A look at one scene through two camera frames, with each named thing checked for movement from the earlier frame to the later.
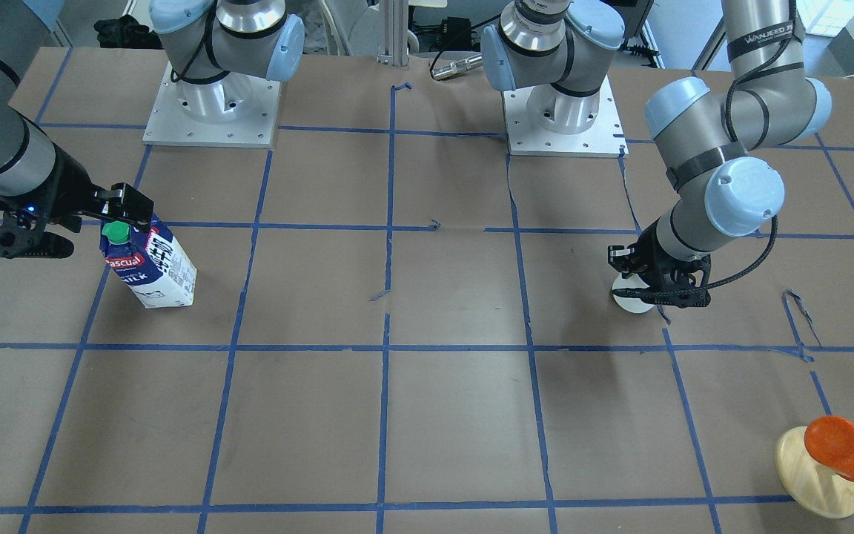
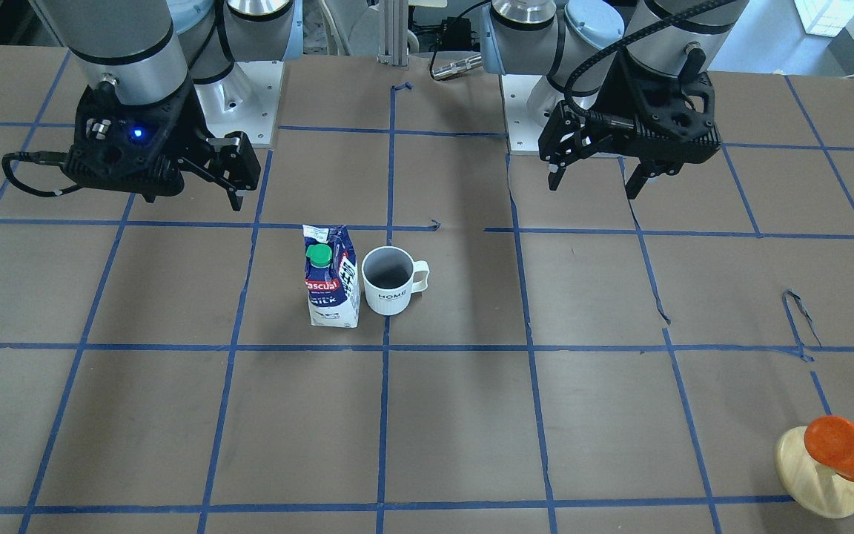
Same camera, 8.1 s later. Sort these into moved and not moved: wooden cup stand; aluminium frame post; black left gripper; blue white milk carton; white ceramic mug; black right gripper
Moved: white ceramic mug; black right gripper; black left gripper; blue white milk carton
Not moved: aluminium frame post; wooden cup stand
